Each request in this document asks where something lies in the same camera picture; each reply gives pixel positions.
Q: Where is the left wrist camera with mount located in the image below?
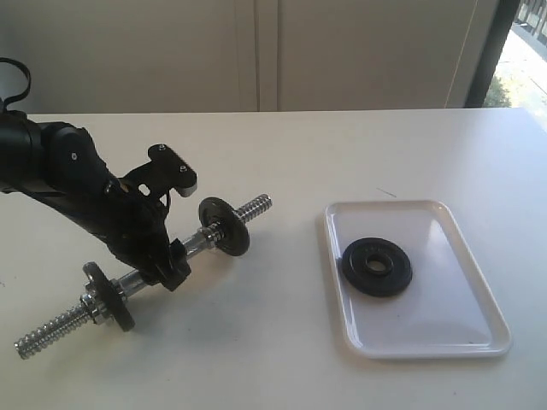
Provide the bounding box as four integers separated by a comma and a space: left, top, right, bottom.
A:
121, 143, 197, 215

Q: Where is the white blind pull cord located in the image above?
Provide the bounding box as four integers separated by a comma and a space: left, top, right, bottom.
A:
444, 0, 479, 108

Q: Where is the chrome spinlock collar nut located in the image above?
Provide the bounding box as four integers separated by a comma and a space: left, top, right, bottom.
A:
80, 292, 107, 325

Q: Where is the black weight plate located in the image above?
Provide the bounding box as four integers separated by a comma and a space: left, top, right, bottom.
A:
83, 262, 135, 331
341, 237, 414, 297

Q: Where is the white plastic tray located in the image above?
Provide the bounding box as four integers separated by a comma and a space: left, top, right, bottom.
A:
323, 200, 512, 360

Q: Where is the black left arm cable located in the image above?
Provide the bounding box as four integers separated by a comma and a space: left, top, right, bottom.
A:
0, 57, 32, 113

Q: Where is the chrome threaded dumbbell bar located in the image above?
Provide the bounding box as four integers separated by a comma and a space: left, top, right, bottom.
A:
14, 194, 273, 360

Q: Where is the dark window frame post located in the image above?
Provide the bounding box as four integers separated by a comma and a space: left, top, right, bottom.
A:
463, 0, 521, 108

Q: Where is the black weight plate far end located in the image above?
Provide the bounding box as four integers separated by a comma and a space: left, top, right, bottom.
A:
198, 196, 250, 256

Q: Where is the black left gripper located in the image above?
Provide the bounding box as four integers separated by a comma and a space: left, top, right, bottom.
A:
91, 179, 191, 291

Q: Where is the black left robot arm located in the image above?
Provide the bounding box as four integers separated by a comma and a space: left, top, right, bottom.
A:
1, 111, 197, 290

